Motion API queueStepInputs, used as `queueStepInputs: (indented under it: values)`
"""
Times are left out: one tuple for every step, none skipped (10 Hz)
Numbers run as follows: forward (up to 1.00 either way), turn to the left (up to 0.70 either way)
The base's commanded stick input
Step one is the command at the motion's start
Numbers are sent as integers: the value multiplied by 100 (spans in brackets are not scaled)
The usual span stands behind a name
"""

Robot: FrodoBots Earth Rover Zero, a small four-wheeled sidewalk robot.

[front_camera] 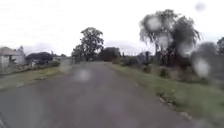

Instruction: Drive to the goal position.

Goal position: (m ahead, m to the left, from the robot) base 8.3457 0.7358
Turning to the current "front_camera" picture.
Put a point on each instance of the pale house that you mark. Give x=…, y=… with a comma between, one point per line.
x=6, y=54

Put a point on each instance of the row of bushes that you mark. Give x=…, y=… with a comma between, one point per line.
x=165, y=71

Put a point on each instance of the dark hedge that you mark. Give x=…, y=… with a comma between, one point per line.
x=40, y=57

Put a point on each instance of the tall leafy tree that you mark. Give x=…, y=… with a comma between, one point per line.
x=90, y=41

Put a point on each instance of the narrow grass strip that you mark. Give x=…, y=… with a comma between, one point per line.
x=26, y=77

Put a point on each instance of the drooping tree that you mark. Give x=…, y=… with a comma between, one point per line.
x=182, y=33

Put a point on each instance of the dark round tree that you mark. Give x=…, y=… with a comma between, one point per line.
x=109, y=54

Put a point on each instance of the grey asphalt road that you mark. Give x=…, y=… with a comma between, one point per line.
x=93, y=100

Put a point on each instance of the wide grass verge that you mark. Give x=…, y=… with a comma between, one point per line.
x=186, y=96

